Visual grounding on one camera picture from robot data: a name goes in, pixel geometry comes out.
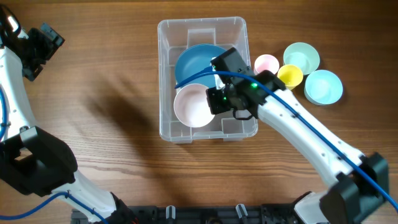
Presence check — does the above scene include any pink cup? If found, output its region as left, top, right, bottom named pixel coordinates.
left=254, top=54, right=280, bottom=75

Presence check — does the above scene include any yellow cup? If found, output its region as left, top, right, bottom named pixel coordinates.
left=277, top=65, right=303, bottom=90

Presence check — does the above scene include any light blue small bowl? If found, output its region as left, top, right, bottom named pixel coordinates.
left=304, top=70, right=343, bottom=105

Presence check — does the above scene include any left blue cable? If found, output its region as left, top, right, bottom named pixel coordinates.
left=0, top=88, right=108, bottom=224

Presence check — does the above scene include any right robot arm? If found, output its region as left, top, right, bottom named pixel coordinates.
left=206, top=71, right=397, bottom=223

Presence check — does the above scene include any pink small bowl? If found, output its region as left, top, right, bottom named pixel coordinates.
left=174, top=83, right=215, bottom=128

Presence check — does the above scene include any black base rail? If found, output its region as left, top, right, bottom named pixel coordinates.
left=70, top=203, right=299, bottom=224

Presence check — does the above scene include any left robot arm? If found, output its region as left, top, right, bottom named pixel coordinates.
left=1, top=4, right=139, bottom=223

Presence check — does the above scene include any dark blue bowl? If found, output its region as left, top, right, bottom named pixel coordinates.
left=175, top=44, right=225, bottom=83

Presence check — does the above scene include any clear plastic storage container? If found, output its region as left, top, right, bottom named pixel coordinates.
left=157, top=17, right=258, bottom=144

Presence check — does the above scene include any mint green small bowl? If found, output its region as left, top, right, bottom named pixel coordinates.
left=283, top=42, right=320, bottom=75

